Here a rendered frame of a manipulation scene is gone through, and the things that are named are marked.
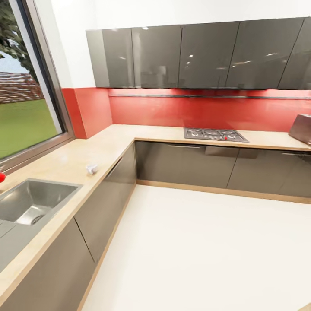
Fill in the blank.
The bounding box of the coffee cup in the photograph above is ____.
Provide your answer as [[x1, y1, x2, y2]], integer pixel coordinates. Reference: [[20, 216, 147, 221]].
[[86, 163, 98, 175]]

